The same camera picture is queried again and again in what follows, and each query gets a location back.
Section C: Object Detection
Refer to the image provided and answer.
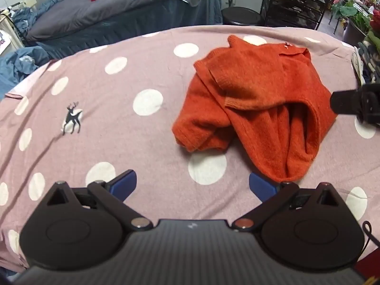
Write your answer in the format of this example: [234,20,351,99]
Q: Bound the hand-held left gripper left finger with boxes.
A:
[44,169,152,232]

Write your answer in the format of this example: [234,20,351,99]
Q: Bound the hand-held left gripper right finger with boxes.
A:
[232,172,345,231]

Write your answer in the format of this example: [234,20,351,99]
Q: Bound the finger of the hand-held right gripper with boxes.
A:
[330,83,380,124]

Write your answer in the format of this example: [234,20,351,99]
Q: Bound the orange knit sweater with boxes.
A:
[171,35,339,183]

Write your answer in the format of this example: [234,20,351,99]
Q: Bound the blue clothes pile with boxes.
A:
[0,46,50,100]

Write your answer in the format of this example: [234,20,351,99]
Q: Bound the patterned gloves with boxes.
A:
[351,40,380,86]

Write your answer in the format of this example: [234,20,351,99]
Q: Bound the pink polka dot bed sheet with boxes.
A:
[0,25,380,274]

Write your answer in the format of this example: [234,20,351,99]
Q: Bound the green potted plants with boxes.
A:
[330,0,380,40]

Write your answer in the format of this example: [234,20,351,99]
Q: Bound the black metal rack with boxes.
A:
[260,0,333,31]

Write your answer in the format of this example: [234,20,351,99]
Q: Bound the black round stool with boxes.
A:
[221,7,264,26]

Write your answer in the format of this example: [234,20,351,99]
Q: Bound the red printed box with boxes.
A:
[354,254,380,285]

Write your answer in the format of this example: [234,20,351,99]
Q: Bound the grey bed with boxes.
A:
[25,0,223,43]

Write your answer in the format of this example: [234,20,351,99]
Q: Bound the blue crumpled bedding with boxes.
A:
[13,0,63,38]

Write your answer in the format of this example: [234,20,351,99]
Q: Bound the black cord loop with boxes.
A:
[361,220,373,251]

